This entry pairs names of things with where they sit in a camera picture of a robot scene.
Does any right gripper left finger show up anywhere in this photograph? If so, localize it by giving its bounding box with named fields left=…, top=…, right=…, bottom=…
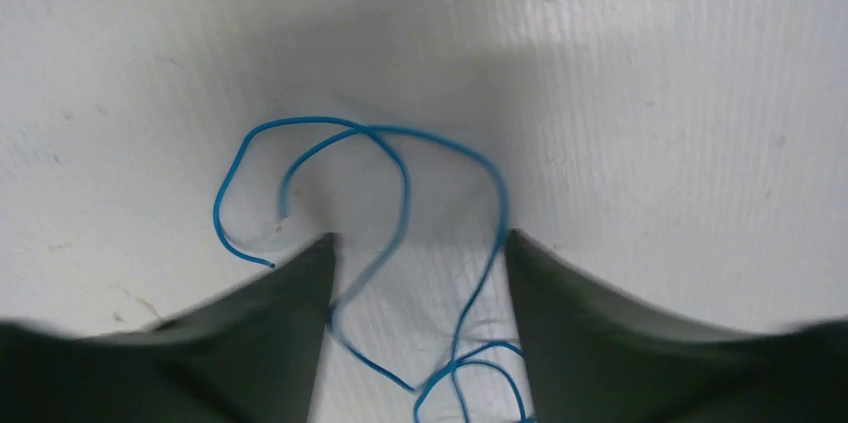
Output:
left=1, top=233, right=337, bottom=422

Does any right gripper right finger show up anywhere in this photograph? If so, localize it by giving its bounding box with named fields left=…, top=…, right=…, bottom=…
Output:
left=504, top=230, right=847, bottom=422

